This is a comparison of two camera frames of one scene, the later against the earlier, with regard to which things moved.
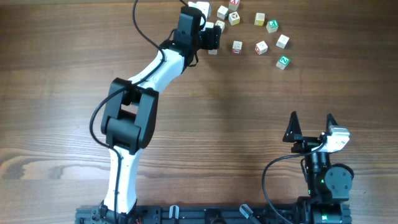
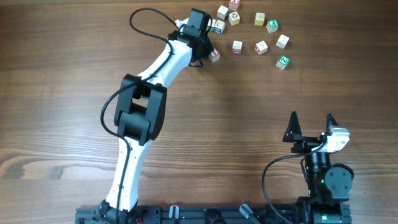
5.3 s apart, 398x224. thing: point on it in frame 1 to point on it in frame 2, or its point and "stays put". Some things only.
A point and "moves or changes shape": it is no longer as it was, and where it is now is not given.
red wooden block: (261, 47) stays put
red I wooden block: (212, 52) moves or changes shape
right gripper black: (294, 134) stays put
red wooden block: (237, 47) stays put
